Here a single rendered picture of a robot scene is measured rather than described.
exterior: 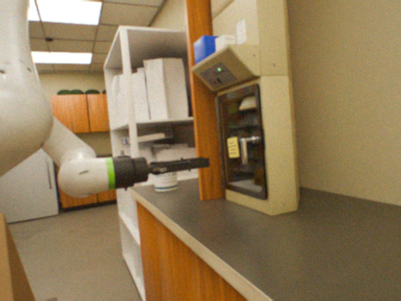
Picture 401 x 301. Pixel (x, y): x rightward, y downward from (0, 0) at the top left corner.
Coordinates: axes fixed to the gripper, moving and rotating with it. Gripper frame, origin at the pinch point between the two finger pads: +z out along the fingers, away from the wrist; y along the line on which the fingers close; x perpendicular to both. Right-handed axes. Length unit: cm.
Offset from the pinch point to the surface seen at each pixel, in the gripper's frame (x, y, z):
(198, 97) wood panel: -25.0, 32.0, 16.4
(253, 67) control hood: -29.3, -5.0, 20.5
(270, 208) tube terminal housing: 17.7, -5.2, 23.4
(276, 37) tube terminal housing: -40, -5, 30
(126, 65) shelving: -57, 111, 1
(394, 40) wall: -35, -21, 66
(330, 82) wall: -26, 7, 66
